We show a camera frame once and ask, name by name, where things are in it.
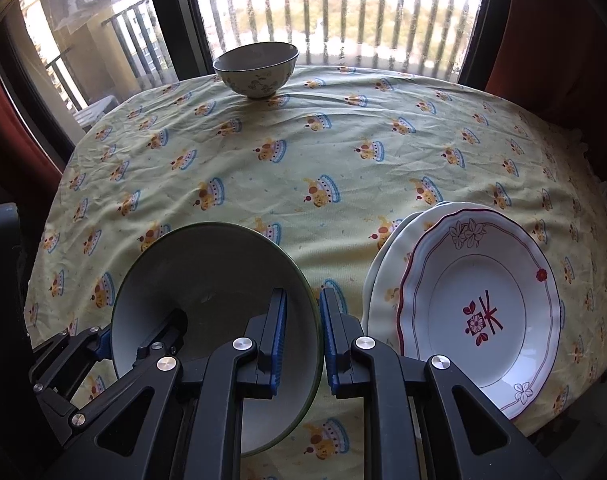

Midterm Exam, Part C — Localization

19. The dark furniture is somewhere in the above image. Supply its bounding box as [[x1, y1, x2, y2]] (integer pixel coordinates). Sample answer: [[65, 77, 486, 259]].
[[0, 202, 34, 480]]

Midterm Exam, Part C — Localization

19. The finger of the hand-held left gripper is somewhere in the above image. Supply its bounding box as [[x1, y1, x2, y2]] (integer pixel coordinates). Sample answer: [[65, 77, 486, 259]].
[[38, 309, 189, 435], [30, 326, 115, 393]]

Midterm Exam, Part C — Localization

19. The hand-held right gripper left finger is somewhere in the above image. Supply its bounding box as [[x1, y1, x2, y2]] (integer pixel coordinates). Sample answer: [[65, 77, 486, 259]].
[[48, 287, 289, 480]]

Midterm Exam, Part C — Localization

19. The red curtain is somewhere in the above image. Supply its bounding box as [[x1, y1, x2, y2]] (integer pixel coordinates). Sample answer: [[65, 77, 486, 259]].
[[0, 50, 67, 196], [483, 0, 607, 186]]

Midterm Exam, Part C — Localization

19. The red patterned white plate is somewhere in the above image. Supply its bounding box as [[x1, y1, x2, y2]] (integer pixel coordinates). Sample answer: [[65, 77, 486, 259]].
[[398, 208, 563, 421]]

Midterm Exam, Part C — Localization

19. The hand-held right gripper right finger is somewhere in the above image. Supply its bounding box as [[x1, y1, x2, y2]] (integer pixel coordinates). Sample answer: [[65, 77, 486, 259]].
[[318, 287, 559, 480]]

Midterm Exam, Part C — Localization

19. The yellow floral white plate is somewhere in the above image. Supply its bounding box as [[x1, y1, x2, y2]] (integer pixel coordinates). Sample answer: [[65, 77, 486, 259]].
[[362, 201, 479, 356]]

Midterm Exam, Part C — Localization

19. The dark window frame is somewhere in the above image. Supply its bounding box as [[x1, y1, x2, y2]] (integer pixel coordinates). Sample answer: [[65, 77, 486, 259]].
[[0, 0, 517, 173]]

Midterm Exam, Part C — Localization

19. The metal balcony railing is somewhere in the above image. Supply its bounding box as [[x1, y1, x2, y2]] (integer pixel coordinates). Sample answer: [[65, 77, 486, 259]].
[[194, 0, 484, 78], [44, 0, 174, 111]]

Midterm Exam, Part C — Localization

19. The yellow cake print tablecloth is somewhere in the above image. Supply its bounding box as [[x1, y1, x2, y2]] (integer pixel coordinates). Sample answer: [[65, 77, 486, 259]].
[[24, 62, 607, 480]]

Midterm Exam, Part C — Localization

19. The white plastic chair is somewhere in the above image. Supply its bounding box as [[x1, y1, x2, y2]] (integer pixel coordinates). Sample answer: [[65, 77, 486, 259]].
[[74, 96, 119, 133]]

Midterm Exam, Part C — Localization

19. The floral ceramic bowl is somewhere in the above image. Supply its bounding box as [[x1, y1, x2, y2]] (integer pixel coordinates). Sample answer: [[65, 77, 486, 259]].
[[111, 221, 323, 457], [212, 41, 300, 99]]

